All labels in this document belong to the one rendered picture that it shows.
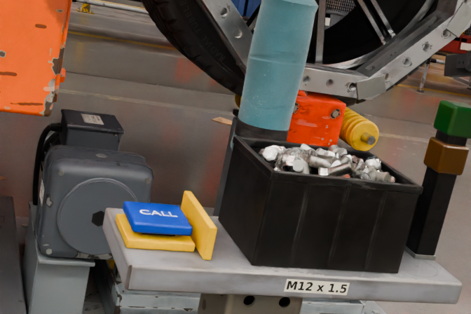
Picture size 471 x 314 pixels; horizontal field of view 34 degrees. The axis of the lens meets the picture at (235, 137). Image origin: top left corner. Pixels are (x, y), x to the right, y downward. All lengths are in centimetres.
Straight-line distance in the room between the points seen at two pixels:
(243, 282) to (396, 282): 20
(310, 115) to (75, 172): 41
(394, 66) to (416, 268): 49
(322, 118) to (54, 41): 52
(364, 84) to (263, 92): 26
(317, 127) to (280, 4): 28
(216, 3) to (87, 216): 41
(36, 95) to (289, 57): 38
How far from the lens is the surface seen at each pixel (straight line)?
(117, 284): 147
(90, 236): 133
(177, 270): 87
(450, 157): 103
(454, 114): 102
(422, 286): 101
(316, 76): 136
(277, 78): 119
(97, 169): 131
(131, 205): 94
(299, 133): 136
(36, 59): 108
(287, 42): 118
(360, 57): 148
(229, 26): 129
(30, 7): 107
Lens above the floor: 80
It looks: 14 degrees down
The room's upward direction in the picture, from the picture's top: 12 degrees clockwise
